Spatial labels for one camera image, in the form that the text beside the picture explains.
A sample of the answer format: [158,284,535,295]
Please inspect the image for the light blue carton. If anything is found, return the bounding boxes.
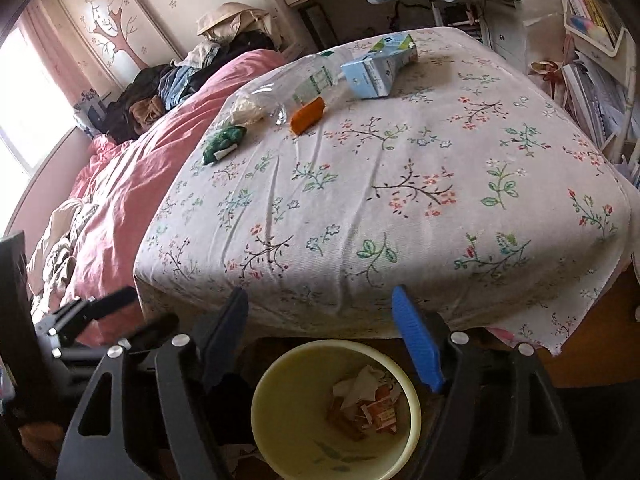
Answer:
[341,55,401,99]

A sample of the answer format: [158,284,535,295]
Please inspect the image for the yellow plastic trash bin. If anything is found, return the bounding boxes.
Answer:
[250,339,423,480]

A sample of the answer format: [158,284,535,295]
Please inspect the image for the orange printed wrapper scraps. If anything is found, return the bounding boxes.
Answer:
[327,385,403,436]

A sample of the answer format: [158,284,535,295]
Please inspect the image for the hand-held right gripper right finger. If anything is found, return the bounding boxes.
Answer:
[391,285,588,480]

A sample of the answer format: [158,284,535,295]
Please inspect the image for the green snack wrapper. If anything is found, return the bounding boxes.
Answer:
[201,124,247,165]

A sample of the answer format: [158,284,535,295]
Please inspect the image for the white drawer cabinet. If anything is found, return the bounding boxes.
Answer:
[487,10,531,61]

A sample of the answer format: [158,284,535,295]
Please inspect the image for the floral tablecloth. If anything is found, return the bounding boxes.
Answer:
[132,27,632,356]

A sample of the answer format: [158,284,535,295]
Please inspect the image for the dark cloth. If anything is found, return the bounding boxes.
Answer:
[220,30,276,56]

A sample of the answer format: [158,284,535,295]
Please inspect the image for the pink curtain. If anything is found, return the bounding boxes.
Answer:
[20,0,113,106]

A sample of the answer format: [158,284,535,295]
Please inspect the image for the white crumpled paper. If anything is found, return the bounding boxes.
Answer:
[332,365,387,411]

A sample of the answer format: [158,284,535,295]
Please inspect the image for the grey white garment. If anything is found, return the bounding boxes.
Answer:
[187,40,226,68]

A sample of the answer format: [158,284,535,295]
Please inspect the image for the stack of papers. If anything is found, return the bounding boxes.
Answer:
[562,50,640,181]

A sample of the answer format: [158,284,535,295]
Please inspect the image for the translucent white plastic bag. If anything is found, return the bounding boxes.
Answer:
[520,0,571,61]

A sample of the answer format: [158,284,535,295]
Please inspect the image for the brown garment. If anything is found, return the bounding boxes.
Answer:
[129,97,166,128]

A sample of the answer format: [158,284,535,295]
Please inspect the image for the clear plastic bottle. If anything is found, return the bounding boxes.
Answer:
[272,51,362,127]

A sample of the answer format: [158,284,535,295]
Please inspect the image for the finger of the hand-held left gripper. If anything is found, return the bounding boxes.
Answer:
[112,313,180,354]
[32,287,138,337]

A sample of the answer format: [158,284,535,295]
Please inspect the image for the blue cartoon-print headboard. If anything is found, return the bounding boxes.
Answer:
[72,90,118,138]

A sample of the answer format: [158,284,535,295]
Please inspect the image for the black jacket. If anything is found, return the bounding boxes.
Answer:
[102,65,173,141]

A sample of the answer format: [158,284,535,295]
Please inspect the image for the orange snack wrapper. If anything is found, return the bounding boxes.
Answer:
[290,97,327,136]

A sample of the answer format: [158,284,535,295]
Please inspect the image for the cream crumpled cloth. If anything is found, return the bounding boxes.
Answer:
[25,197,101,301]

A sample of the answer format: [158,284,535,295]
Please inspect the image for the pink duvet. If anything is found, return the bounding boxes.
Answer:
[27,50,288,346]

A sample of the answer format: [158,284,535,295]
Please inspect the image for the clear plastic bag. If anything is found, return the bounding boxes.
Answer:
[227,87,281,126]

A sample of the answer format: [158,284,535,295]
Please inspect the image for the green and white carton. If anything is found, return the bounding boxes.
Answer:
[362,33,419,68]

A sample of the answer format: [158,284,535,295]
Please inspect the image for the white bookshelf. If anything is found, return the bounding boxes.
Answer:
[555,0,640,61]

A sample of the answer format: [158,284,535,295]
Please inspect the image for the window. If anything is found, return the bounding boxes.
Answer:
[0,25,76,171]

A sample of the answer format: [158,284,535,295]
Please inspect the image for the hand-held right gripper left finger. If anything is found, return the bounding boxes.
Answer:
[55,287,251,480]

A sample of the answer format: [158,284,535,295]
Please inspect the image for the beige canvas bag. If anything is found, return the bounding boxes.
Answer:
[196,2,273,41]

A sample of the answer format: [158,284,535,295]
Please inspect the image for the blue denim garment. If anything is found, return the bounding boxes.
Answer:
[159,62,211,111]

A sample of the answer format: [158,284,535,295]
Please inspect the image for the row of books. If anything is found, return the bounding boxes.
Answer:
[557,0,626,46]

